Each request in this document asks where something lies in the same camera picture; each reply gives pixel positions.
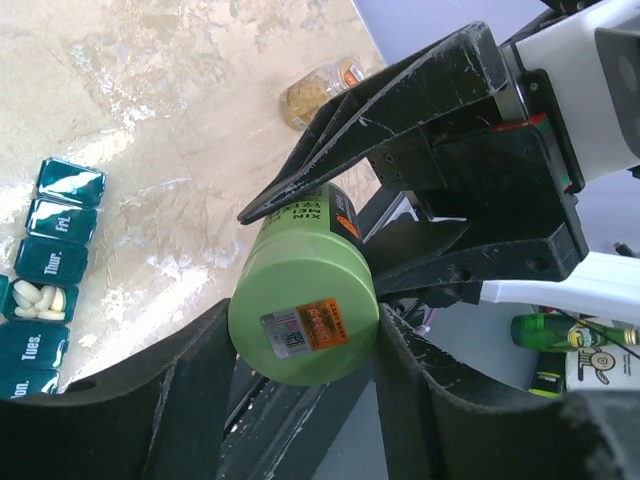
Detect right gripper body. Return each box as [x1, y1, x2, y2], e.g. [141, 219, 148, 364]
[369, 70, 584, 235]

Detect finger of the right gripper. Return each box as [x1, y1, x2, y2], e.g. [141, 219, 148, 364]
[372, 219, 588, 308]
[238, 21, 505, 225]

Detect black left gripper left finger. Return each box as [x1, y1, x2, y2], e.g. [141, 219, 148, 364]
[1, 300, 236, 479]

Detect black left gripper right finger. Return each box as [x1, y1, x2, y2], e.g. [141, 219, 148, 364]
[374, 305, 639, 479]

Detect green lidded pill bottle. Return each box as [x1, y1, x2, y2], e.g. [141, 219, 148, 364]
[247, 183, 366, 267]

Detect green bottle lid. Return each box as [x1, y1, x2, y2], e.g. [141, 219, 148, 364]
[228, 231, 379, 386]

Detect teal weekly pill organizer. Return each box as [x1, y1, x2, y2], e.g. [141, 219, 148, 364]
[1, 157, 106, 400]

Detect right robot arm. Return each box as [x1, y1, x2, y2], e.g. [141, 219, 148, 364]
[228, 0, 639, 479]

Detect white pills in organizer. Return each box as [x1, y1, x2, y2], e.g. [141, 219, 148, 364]
[11, 280, 67, 322]

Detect white printed bottle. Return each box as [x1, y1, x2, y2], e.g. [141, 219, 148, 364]
[565, 345, 639, 391]

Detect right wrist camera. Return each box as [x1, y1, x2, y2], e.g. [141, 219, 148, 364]
[503, 1, 639, 188]

